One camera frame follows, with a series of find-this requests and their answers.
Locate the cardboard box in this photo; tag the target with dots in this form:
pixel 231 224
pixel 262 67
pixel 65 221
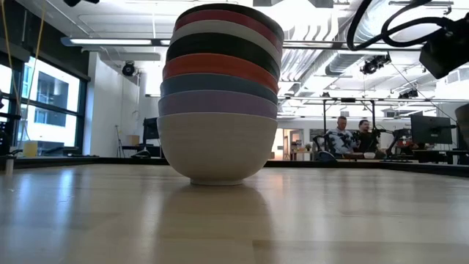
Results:
pixel 133 140

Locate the blue bowl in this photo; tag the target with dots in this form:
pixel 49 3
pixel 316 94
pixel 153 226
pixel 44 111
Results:
pixel 209 82

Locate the black office desk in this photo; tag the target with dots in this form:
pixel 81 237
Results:
pixel 439 155
pixel 155 151

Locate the black metal gantry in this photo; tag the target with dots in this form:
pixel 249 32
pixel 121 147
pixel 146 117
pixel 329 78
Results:
pixel 324 121

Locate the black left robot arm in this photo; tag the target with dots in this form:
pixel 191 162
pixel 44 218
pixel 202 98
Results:
pixel 80 2

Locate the large window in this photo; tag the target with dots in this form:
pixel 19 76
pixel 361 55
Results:
pixel 55 95

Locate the long ceiling light fixture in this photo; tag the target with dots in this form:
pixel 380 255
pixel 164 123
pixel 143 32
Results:
pixel 110 41

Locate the white bowl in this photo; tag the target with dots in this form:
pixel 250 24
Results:
pixel 220 27
pixel 216 146

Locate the white cylinder post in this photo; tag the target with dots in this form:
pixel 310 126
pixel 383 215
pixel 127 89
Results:
pixel 9 165

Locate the black ceiling spotlight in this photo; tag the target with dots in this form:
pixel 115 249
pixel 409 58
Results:
pixel 128 69
pixel 370 66
pixel 408 95

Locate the yellow bin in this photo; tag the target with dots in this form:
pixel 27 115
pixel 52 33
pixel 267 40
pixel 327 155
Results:
pixel 30 149

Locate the small white dish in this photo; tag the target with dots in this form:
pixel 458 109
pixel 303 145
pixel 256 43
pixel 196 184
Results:
pixel 369 155

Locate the black aluminium table frame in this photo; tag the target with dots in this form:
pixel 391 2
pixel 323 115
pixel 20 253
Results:
pixel 110 160

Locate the red bowl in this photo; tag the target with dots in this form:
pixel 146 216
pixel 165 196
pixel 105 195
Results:
pixel 212 63

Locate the lilac bowl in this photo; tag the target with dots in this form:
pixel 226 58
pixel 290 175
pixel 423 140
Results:
pixel 212 102

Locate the silver ventilation duct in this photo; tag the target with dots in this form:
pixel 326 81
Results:
pixel 344 60

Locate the person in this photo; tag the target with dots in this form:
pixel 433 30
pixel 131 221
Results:
pixel 366 139
pixel 340 141

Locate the magenta bowl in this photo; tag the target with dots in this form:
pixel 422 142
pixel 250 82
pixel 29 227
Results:
pixel 220 16

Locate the black computer monitor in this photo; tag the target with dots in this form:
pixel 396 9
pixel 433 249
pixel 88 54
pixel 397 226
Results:
pixel 430 130
pixel 151 128

